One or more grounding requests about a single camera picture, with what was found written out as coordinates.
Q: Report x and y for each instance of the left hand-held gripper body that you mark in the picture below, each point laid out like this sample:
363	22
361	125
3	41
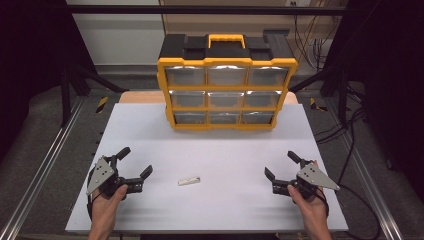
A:
100	173

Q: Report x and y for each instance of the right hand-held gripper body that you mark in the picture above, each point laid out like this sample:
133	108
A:
316	176

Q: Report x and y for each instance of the silver nail clipper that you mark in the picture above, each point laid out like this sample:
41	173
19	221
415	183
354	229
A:
188	181

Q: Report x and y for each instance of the clear plastic drawer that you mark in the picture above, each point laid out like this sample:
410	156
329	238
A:
226	76

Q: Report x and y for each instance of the yellow black drawer cabinet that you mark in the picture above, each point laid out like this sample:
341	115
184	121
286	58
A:
226	51

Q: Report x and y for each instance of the person's right hand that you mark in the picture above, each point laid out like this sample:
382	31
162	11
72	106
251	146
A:
313	210

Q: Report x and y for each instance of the person's left hand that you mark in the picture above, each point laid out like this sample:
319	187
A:
105	208

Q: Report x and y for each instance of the yellow black hazard tape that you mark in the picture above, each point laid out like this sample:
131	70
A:
315	105
102	104

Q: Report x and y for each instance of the wooden table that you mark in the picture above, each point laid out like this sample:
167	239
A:
140	97

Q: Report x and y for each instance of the set of clear drawers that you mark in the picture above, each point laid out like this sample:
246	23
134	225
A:
185	76

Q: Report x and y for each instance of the black curtain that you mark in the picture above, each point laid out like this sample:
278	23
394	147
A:
30	50
393	66

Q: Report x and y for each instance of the black crossbar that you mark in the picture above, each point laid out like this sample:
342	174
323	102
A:
200	9

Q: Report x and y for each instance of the aluminium rail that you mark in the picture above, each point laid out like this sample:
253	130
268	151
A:
376	200
40	173

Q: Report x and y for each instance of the black frame strut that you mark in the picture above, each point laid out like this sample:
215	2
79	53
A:
65	100
343	100

